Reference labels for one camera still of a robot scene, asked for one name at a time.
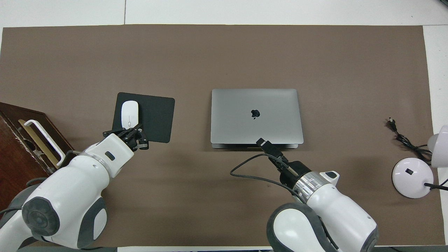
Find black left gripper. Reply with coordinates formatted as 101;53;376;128
103;124;149;152

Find dark brown wooden box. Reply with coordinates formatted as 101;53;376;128
0;102;76;210

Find white computer mouse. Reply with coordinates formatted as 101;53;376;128
121;100;139;130

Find brass handle plate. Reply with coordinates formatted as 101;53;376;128
17;119;60;166

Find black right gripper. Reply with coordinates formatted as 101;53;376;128
256;138;312;188

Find silver laptop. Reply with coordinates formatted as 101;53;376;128
211;89;304;149

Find black mouse pad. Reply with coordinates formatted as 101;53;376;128
111;92;175;143

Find white desk lamp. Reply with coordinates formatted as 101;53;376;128
392;125;448;199

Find brown table mat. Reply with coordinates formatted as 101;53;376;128
0;24;446;247

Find white box handle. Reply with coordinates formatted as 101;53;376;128
24;120;66;166

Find black lamp power cable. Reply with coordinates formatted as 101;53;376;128
386;118;433;162

